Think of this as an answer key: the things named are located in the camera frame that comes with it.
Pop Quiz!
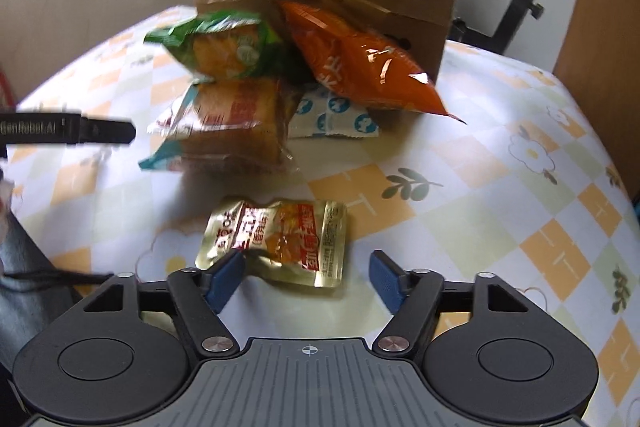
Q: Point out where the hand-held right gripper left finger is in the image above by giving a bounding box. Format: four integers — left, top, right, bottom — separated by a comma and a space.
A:
82, 251, 247, 354

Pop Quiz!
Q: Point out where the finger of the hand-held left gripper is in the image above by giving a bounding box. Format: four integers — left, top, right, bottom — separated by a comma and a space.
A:
80, 117, 137, 146

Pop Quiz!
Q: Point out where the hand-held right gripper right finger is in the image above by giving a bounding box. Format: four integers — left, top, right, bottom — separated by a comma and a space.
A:
369, 250, 531, 353

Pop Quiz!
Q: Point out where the golden snack pouch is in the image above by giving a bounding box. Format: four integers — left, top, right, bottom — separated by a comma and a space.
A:
194, 197, 349, 289

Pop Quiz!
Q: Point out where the clear-wrapped cake packet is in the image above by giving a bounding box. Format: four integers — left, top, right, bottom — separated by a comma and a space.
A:
138, 77, 303, 174

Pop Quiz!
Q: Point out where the small green snack packet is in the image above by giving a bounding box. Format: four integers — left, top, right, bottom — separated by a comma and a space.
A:
143, 9, 283, 82

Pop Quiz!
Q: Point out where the white blue-dotted packet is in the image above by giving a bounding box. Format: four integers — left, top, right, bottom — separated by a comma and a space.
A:
289, 83, 381, 140

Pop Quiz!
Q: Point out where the orange snack bag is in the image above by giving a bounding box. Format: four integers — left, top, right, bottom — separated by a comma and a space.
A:
277, 0, 468, 125

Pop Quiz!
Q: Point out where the wooden cabinet panel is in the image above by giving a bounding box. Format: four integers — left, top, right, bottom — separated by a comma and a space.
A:
552, 0, 640, 208

